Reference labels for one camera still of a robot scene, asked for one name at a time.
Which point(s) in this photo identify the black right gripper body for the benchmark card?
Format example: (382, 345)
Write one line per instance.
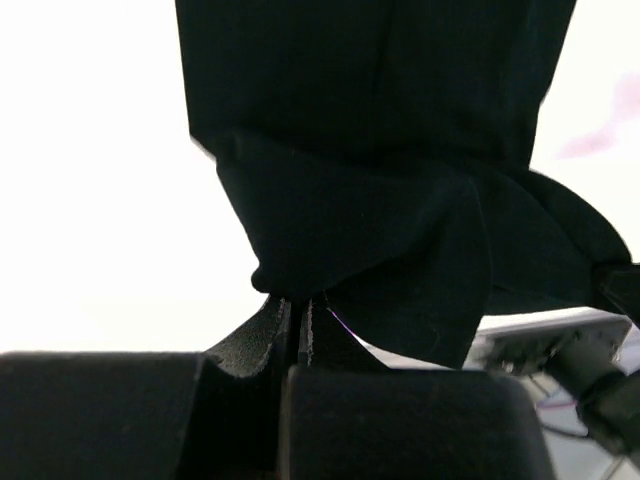
(578, 353)

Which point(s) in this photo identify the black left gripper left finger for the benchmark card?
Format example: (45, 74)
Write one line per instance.
(150, 415)

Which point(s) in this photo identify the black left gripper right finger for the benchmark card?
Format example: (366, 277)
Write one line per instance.
(345, 415)

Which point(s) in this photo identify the black t-shirt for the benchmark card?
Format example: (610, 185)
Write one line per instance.
(377, 154)

